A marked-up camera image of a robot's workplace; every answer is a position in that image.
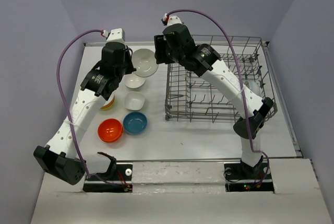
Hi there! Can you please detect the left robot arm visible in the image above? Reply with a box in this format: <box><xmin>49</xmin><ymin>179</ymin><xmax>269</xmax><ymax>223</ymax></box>
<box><xmin>33</xmin><ymin>40</ymin><xmax>135</xmax><ymax>185</ymax></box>

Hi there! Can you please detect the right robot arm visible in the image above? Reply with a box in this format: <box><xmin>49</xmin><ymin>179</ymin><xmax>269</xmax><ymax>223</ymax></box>
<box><xmin>153</xmin><ymin>23</ymin><xmax>273</xmax><ymax>178</ymax></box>

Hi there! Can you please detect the white square bowl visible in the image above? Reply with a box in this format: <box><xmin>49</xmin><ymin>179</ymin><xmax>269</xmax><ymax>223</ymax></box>
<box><xmin>123</xmin><ymin>91</ymin><xmax>146</xmax><ymax>111</ymax></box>

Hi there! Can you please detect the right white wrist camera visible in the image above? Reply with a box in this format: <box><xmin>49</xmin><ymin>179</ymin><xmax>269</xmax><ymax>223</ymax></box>
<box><xmin>161</xmin><ymin>14</ymin><xmax>184</xmax><ymax>27</ymax></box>

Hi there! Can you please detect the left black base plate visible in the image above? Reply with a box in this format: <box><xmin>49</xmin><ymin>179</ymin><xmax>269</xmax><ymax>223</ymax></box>
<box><xmin>82</xmin><ymin>162</ymin><xmax>133</xmax><ymax>193</ymax></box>

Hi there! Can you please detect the grey wire dish rack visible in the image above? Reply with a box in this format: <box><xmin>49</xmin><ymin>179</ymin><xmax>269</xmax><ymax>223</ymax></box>
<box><xmin>165</xmin><ymin>35</ymin><xmax>278</xmax><ymax>123</ymax></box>

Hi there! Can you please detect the orange bowl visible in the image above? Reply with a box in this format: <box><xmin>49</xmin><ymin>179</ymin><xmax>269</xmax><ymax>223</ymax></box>
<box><xmin>97</xmin><ymin>119</ymin><xmax>123</xmax><ymax>143</ymax></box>

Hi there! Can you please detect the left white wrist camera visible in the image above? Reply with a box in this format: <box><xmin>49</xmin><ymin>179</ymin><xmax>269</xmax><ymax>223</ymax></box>
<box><xmin>101</xmin><ymin>28</ymin><xmax>125</xmax><ymax>44</ymax></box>

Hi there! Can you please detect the blue bowl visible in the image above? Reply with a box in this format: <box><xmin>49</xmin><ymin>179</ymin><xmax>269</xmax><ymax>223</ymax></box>
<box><xmin>123</xmin><ymin>112</ymin><xmax>148</xmax><ymax>135</ymax></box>

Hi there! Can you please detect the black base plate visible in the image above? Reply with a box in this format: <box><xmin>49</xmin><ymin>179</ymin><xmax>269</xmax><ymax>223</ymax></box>
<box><xmin>82</xmin><ymin>162</ymin><xmax>133</xmax><ymax>193</ymax></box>
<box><xmin>223</xmin><ymin>162</ymin><xmax>275</xmax><ymax>193</ymax></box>

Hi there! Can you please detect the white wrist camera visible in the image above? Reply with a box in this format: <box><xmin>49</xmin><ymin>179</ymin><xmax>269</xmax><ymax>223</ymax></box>
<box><xmin>101</xmin><ymin>28</ymin><xmax>125</xmax><ymax>44</ymax></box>
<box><xmin>161</xmin><ymin>14</ymin><xmax>184</xmax><ymax>27</ymax></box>

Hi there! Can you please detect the yellow striped bowl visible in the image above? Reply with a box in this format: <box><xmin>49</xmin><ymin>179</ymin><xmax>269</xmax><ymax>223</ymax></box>
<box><xmin>100</xmin><ymin>94</ymin><xmax>115</xmax><ymax>111</ymax></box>

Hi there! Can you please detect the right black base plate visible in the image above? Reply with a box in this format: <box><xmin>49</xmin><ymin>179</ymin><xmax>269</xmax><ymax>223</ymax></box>
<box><xmin>223</xmin><ymin>162</ymin><xmax>275</xmax><ymax>193</ymax></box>

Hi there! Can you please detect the white round bowl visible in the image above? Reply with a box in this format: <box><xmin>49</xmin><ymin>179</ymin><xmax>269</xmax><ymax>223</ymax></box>
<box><xmin>244</xmin><ymin>80</ymin><xmax>261</xmax><ymax>96</ymax></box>
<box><xmin>132</xmin><ymin>49</ymin><xmax>159</xmax><ymax>78</ymax></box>
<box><xmin>124</xmin><ymin>74</ymin><xmax>146</xmax><ymax>89</ymax></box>

